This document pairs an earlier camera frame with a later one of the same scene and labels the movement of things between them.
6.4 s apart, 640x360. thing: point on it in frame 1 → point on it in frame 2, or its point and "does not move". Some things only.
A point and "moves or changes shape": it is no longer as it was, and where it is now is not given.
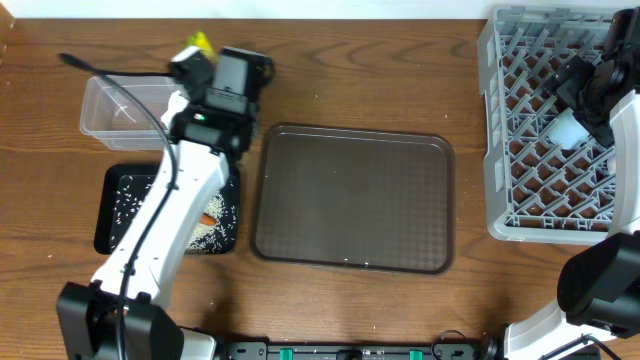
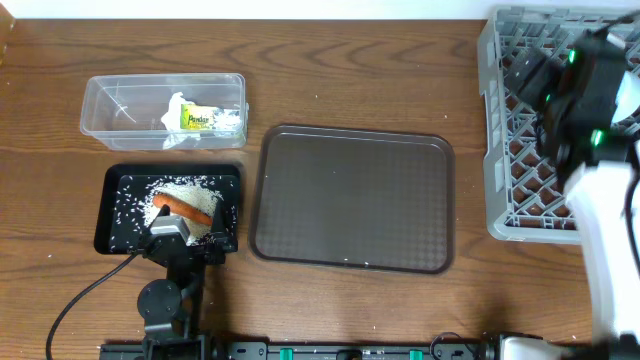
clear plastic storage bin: [127, 116] does not move
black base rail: [363, 350] does not move
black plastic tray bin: [119, 188] does not move
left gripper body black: [195, 73] → [189, 248]
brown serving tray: [350, 198] does not move
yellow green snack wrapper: [200, 40] moves or changes shape
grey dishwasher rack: [538, 191] does not move
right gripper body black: [578, 79] → [539, 94]
